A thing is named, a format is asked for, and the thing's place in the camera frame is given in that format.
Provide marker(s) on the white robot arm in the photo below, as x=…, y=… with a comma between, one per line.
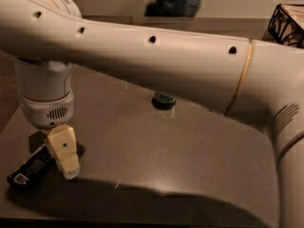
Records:
x=253, y=82

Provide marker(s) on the green soda can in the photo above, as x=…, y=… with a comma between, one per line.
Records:
x=163, y=99

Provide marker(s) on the black rxbar chocolate wrapper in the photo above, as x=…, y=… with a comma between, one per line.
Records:
x=32, y=170

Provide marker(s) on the black wire basket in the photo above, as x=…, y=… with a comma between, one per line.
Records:
x=286, y=26

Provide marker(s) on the person in dark clothes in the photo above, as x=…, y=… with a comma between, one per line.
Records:
x=172, y=8

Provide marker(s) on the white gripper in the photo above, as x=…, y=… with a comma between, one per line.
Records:
x=47, y=113

